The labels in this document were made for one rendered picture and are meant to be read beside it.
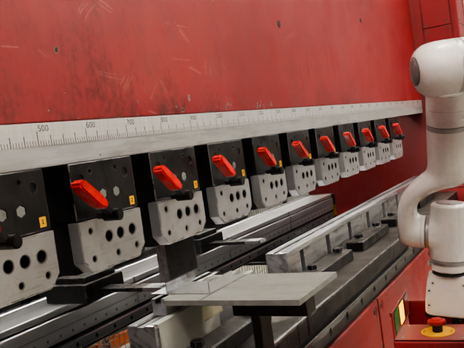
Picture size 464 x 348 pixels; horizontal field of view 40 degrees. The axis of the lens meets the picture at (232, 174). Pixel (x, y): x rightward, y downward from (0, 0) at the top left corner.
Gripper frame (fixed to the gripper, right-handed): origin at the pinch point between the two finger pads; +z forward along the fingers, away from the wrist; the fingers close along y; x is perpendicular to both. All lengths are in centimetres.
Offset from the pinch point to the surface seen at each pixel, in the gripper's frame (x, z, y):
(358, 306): 6.6, -2.1, -22.6
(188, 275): -45, -24, -44
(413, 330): -8.6, -3.5, -6.9
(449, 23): 168, -84, -14
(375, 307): 20.5, 2.7, -20.8
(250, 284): -48, -24, -30
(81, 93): -71, -60, -47
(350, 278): 3.8, -10.3, -24.0
